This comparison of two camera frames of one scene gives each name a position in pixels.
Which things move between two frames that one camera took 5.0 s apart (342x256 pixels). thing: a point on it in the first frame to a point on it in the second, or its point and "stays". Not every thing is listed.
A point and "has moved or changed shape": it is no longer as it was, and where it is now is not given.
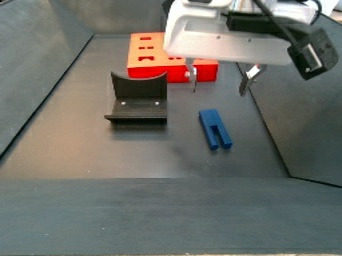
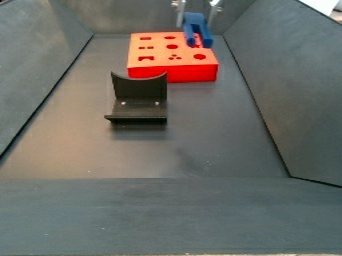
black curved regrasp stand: x=139 y=100 stays
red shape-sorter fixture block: x=150 y=61 stays
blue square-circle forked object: x=212 y=119 has moved or changed shape
